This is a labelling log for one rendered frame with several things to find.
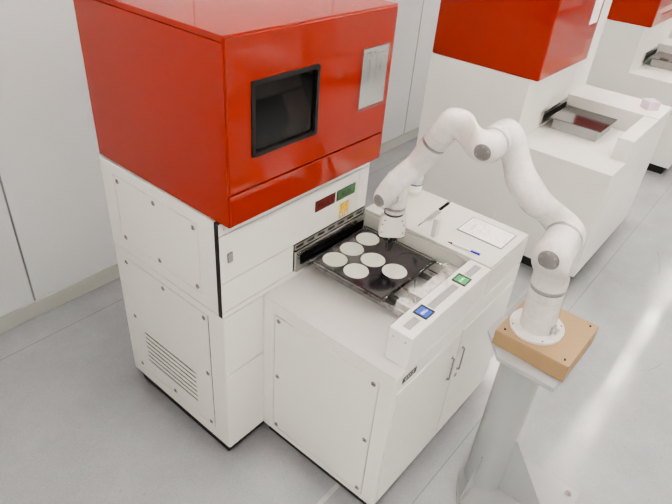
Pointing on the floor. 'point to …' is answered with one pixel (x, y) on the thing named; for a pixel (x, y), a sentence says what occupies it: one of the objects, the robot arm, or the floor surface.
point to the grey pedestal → (509, 449)
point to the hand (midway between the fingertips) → (388, 245)
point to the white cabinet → (369, 394)
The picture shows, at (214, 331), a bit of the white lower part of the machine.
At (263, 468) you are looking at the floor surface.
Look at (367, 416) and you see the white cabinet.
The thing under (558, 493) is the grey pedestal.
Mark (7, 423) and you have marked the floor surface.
